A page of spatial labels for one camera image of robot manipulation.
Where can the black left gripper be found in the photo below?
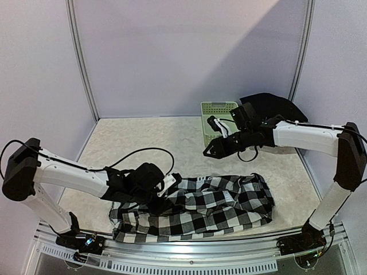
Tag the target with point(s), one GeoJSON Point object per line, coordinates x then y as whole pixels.
{"type": "Point", "coordinates": [161, 206]}

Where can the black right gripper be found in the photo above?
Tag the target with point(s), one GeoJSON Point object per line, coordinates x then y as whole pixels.
{"type": "Point", "coordinates": [229, 143]}

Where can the black white patterned garment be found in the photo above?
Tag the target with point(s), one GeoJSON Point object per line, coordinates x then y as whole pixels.
{"type": "Point", "coordinates": [197, 208]}

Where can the black t-shirt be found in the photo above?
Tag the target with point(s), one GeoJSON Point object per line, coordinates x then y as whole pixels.
{"type": "Point", "coordinates": [267, 105]}

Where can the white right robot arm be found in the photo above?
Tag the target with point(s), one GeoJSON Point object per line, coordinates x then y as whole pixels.
{"type": "Point", "coordinates": [335, 156]}

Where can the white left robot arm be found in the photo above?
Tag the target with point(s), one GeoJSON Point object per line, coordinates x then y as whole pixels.
{"type": "Point", "coordinates": [31, 166]}

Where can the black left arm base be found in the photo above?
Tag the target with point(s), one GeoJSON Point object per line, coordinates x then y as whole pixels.
{"type": "Point", "coordinates": [82, 242]}

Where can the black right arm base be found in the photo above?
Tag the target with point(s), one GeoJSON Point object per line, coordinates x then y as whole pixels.
{"type": "Point", "coordinates": [309, 238]}

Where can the pale green plastic laundry basket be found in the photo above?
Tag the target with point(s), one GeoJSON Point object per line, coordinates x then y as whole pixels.
{"type": "Point", "coordinates": [218, 109]}

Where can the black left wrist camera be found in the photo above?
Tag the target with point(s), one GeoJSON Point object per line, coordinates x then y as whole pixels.
{"type": "Point", "coordinates": [149, 178]}

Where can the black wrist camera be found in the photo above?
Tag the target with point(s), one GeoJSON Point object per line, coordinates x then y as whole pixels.
{"type": "Point", "coordinates": [149, 178]}
{"type": "Point", "coordinates": [244, 117]}

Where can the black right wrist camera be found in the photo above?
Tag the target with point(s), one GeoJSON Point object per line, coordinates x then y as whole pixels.
{"type": "Point", "coordinates": [244, 117]}

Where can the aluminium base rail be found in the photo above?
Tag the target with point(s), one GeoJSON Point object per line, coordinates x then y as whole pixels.
{"type": "Point", "coordinates": [247, 254]}

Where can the right corner wall post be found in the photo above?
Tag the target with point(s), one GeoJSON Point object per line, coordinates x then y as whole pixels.
{"type": "Point", "coordinates": [304, 41]}

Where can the corner wall post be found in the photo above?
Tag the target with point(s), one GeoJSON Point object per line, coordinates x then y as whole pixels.
{"type": "Point", "coordinates": [72, 20]}
{"type": "Point", "coordinates": [304, 41]}

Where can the left corner wall post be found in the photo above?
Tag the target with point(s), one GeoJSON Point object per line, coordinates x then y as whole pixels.
{"type": "Point", "coordinates": [72, 20]}

